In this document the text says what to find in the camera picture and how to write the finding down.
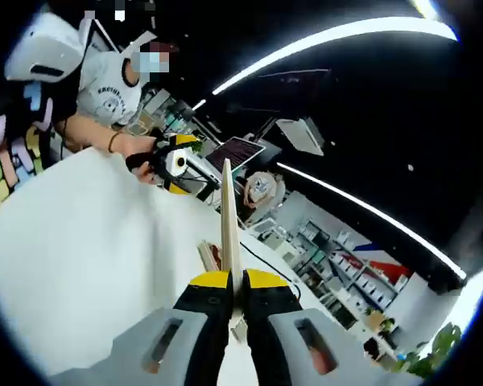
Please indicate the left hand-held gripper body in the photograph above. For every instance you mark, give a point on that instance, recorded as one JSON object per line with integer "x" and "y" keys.
{"x": 177, "y": 163}

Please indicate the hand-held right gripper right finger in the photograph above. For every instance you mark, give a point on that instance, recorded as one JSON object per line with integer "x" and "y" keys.
{"x": 265, "y": 317}

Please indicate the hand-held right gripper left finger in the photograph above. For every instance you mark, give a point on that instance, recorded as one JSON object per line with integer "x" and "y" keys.
{"x": 201, "y": 317}

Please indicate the beige cutlery case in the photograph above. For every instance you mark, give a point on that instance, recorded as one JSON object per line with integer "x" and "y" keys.
{"x": 207, "y": 255}

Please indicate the translucent cutlery case lid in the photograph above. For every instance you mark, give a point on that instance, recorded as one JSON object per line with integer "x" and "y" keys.
{"x": 230, "y": 225}

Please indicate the person's left hand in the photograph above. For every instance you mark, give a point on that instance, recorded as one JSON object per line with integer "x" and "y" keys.
{"x": 145, "y": 175}

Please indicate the white standing desk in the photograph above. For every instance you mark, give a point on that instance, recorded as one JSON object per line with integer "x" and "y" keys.
{"x": 203, "y": 173}

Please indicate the open laptop on stand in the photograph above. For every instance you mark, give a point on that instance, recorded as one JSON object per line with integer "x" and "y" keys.
{"x": 237, "y": 154}

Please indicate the shelving with white bins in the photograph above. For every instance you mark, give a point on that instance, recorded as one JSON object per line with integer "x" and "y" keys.
{"x": 358, "y": 273}

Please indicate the white ceiling air conditioner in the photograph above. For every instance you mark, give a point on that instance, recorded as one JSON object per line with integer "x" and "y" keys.
{"x": 302, "y": 136}

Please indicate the white worn device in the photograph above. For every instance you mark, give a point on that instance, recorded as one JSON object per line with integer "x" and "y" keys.
{"x": 44, "y": 48}

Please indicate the green potted plant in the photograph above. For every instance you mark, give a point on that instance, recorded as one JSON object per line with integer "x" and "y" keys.
{"x": 430, "y": 354}

